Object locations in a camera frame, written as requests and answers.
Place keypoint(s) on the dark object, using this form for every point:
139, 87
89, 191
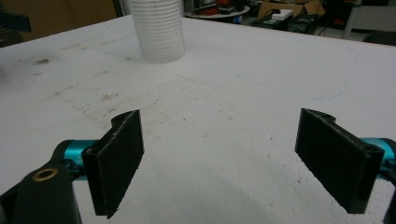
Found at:
14, 28

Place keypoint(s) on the cardboard box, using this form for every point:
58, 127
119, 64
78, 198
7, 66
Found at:
288, 7

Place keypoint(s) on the black equipment case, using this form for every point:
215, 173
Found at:
286, 24

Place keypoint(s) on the stack of white paper cups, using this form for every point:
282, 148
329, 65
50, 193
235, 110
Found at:
159, 29

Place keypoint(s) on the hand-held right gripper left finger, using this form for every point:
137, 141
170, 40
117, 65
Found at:
115, 161

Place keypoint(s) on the white power adapter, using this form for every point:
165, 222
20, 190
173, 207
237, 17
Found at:
282, 14

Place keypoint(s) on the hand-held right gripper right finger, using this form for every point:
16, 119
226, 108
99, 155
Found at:
336, 158

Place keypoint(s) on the white table frame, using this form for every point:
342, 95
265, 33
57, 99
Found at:
367, 18

